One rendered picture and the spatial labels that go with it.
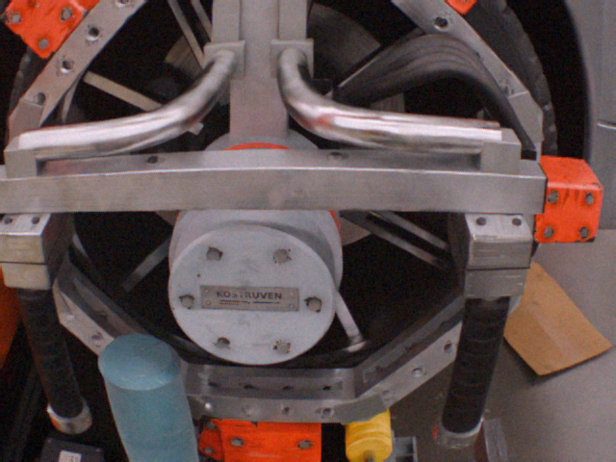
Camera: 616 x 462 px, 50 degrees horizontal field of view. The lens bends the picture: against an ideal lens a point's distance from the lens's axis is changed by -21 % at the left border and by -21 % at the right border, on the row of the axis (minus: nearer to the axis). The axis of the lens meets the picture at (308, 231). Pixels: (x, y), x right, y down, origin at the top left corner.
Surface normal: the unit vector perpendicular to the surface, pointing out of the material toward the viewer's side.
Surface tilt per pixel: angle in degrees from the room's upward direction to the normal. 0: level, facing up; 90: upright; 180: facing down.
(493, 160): 90
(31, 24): 90
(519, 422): 0
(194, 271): 90
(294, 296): 90
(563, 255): 0
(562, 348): 1
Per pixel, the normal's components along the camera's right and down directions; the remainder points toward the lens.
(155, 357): 0.00, -0.87
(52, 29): 0.00, 0.49
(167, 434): 0.53, 0.41
